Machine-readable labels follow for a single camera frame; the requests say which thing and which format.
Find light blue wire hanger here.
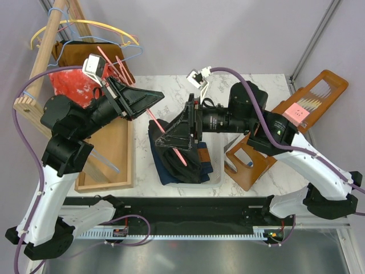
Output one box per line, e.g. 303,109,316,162
15,91,120,174

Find white cable duct rail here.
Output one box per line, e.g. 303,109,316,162
77,226,285,242

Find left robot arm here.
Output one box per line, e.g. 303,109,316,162
6,76,164,261

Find red white patterned trousers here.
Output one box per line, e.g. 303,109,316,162
48,69,101,108

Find purple cable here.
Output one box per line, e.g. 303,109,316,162
13,65,85,273
210,67,365,195

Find wooden clothes rack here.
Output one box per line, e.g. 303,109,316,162
13,1,134,194

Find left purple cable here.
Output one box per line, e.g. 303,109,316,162
13,65,85,273

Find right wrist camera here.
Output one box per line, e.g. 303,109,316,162
186,66,212,102

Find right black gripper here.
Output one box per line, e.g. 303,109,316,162
155,93,253,151

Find pink cube power socket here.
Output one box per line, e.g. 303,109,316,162
283,103,310,128

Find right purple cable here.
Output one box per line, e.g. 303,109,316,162
210,67,365,195

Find brown wooden tray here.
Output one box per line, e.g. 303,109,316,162
225,70,348,191

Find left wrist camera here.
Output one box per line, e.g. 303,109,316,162
82,54,107,87

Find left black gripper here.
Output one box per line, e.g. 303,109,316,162
75,75,165,139

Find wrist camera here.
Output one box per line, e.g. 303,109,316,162
186,66,212,102
82,54,107,87

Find dark blue jeans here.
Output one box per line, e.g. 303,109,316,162
148,128,214,186

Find black jeans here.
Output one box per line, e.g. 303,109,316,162
148,119,203,183

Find yellow plastic hanger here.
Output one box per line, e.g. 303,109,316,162
30,19,139,50

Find brown trousers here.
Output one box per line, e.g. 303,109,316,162
52,40,135,83

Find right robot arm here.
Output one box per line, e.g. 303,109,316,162
155,82,362,225

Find white plastic basket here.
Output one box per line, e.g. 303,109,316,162
148,120,224,189

